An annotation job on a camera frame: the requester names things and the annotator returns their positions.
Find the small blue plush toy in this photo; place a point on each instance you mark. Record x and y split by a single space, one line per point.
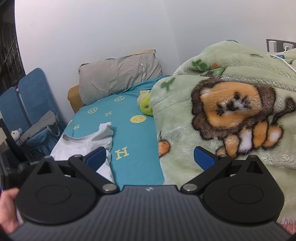
16 134

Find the near blue covered chair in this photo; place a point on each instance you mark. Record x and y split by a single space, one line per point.
38 100

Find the grey pillow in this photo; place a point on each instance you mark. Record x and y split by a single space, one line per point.
111 76

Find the grey folded cloth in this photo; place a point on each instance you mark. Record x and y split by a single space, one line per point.
47 120

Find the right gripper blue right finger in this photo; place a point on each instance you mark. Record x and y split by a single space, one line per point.
204 158

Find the pink fluffy blanket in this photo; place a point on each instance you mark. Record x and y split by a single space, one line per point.
288 224

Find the green plush toy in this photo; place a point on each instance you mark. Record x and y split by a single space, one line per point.
143 102

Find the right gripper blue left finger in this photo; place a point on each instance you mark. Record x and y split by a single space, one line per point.
96 158

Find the green lion fleece blanket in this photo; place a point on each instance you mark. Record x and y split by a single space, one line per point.
233 100

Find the white t-shirt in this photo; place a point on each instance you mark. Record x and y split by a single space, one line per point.
68 146

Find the mustard yellow headboard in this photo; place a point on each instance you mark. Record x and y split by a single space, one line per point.
74 98

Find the person's left hand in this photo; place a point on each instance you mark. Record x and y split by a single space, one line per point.
9 221

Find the teal patterned bed sheet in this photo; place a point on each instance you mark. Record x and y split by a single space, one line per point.
134 152

